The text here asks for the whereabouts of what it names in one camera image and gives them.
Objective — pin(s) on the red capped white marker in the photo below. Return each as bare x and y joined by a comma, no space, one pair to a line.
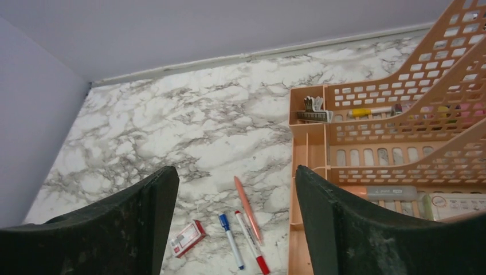
252,243

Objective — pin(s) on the black binder clips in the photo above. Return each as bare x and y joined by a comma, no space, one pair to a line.
314,111

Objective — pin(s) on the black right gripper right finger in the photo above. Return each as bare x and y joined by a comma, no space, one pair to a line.
348,235

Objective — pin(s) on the blue capped white marker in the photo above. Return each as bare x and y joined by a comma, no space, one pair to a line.
236,253

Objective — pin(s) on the red white staple box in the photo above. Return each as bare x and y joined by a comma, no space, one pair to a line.
187,238

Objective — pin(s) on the salmon pink pen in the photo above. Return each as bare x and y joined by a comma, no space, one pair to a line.
247,207

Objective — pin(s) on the grey eraser in organizer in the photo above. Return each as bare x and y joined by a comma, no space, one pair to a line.
391,193

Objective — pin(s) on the yellow capped marker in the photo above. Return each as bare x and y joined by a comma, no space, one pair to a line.
359,112

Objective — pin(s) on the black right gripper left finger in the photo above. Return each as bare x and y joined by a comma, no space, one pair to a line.
124,233

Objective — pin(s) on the peach plastic file organizer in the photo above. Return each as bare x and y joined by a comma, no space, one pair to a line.
433,138

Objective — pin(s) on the white labelled box in organizer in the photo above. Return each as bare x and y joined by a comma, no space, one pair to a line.
439,205

